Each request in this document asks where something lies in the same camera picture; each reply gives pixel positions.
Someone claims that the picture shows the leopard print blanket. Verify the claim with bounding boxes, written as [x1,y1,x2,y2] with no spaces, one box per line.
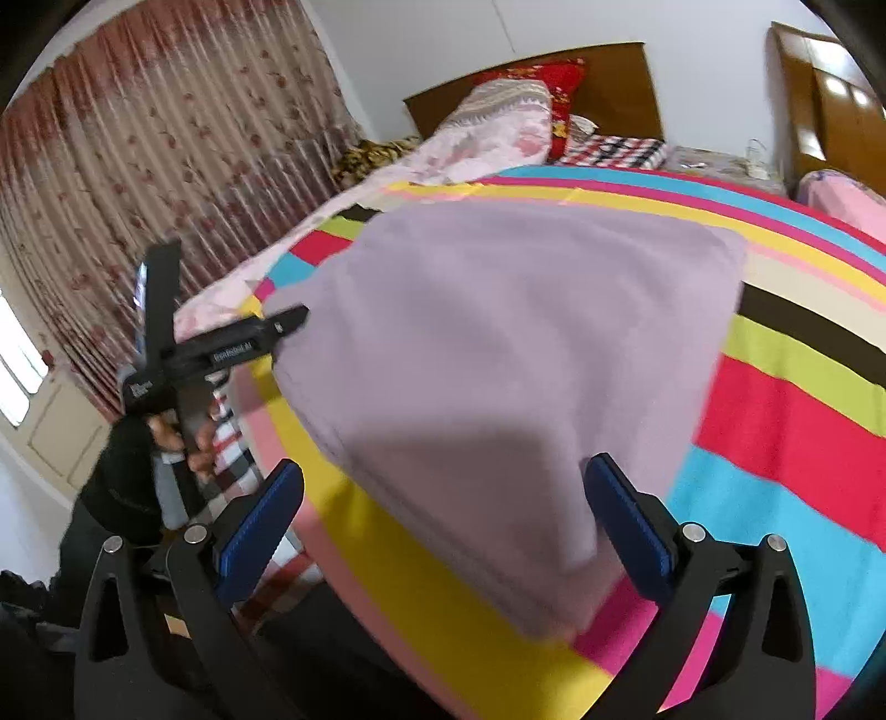
[332,135,423,189]

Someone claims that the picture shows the lavender pants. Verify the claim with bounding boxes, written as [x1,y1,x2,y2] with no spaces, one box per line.
[263,200,749,641]

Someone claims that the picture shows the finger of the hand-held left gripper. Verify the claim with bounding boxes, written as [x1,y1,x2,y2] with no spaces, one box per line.
[266,306,310,342]

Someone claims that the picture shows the brown wooden wardrobe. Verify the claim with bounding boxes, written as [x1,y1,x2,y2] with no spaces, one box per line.
[770,20,886,196]

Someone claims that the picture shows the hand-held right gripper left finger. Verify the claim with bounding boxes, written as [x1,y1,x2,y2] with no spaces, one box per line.
[73,458,306,720]

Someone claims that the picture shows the floral pleated curtain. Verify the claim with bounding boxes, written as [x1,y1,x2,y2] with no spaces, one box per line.
[0,0,371,425]

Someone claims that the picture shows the bright window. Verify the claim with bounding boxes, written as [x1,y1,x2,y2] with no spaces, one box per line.
[0,291,51,426]

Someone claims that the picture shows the wooden headboard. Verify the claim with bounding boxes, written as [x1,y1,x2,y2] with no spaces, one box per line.
[403,42,666,143]

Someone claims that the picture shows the person's dark clothing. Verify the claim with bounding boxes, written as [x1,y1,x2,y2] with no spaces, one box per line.
[0,502,105,720]

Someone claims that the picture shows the person's left hand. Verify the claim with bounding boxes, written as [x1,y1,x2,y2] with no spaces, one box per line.
[148,410,220,479]

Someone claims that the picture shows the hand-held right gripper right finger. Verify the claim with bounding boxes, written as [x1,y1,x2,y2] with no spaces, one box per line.
[583,453,818,720]

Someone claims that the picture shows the pink floral quilt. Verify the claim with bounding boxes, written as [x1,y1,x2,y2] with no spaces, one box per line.
[173,104,555,340]

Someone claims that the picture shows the cream panelled cabinet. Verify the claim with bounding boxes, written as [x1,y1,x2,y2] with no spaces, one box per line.
[14,367,115,501]

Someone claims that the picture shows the red embroidered pillow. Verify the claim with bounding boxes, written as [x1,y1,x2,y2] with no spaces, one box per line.
[474,59,589,163]

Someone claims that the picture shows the zigzag patterned pillow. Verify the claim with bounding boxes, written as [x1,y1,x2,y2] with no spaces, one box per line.
[453,78,555,126]

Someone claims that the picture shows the nightstand with floral cloth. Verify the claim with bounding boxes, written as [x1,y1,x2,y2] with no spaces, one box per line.
[663,142,788,196]

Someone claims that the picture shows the person's left forearm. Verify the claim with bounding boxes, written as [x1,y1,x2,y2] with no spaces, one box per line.
[79,414,165,549]

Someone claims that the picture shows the multicolour striped blanket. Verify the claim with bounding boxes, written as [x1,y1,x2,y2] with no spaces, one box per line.
[228,164,886,720]

